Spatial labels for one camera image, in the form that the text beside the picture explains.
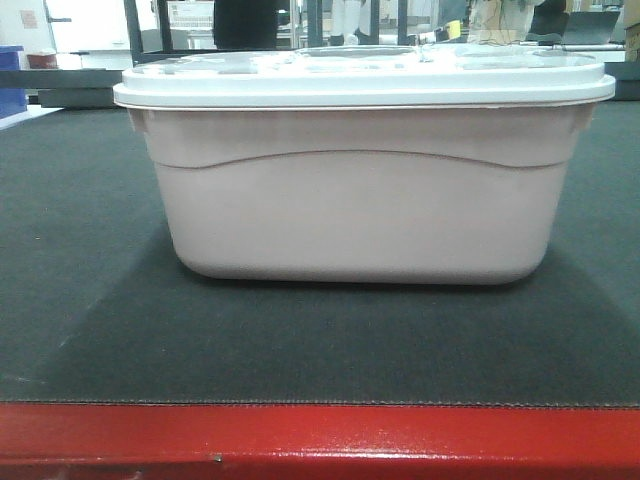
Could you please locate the white bin lid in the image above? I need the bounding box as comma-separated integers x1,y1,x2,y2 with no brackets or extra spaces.
113,44,616,111

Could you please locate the dark grey table mat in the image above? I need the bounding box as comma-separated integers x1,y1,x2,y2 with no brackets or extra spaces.
1,101,639,407

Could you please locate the blue crate at left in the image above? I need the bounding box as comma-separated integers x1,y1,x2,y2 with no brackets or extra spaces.
1,45,28,119

